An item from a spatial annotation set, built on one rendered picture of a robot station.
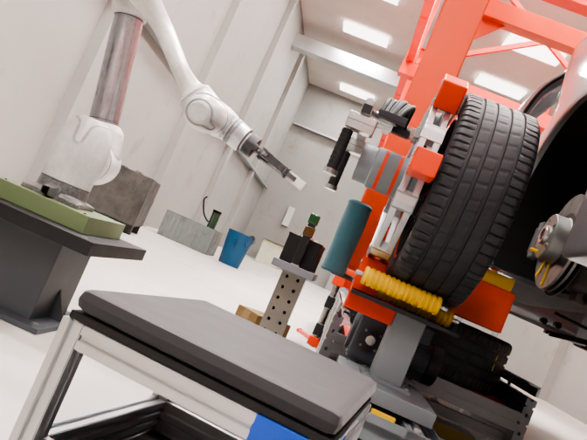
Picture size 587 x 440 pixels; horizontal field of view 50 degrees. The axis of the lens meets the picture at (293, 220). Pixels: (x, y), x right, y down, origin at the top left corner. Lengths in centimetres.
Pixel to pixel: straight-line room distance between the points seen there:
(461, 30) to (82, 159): 154
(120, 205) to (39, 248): 531
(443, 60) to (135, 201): 510
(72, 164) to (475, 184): 116
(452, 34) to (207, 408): 216
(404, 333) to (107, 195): 559
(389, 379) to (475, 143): 76
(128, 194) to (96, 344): 647
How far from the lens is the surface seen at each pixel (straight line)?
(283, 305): 259
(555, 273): 204
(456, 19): 270
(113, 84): 224
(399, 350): 202
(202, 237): 1013
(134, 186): 722
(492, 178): 180
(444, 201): 176
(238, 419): 72
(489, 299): 252
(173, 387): 74
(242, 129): 200
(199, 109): 182
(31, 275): 195
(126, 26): 228
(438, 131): 185
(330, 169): 188
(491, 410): 267
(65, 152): 200
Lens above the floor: 47
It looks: 3 degrees up
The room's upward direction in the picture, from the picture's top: 23 degrees clockwise
